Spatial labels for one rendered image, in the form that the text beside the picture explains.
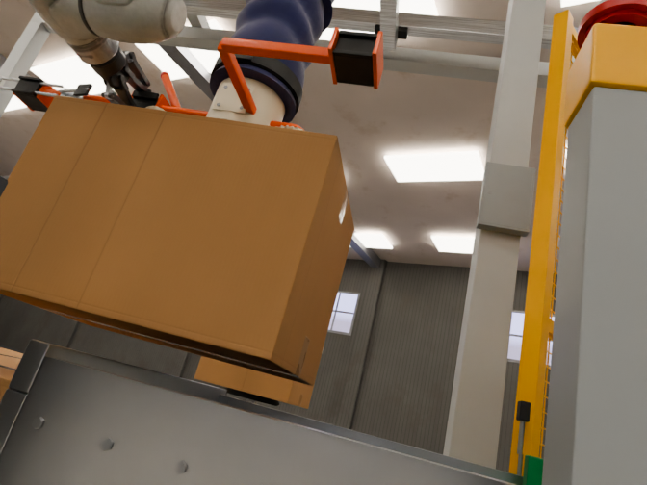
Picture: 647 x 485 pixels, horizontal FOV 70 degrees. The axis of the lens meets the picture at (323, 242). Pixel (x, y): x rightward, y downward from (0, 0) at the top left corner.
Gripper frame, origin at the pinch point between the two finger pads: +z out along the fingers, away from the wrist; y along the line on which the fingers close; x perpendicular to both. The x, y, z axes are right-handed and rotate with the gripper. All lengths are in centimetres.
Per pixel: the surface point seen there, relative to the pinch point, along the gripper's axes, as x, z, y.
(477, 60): 88, 176, -197
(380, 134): 2, 397, -276
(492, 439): 110, 92, 52
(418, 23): 45, 144, -192
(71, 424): 39, -37, 67
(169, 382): 32, -2, 60
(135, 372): 32, -15, 60
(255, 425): 59, -37, 61
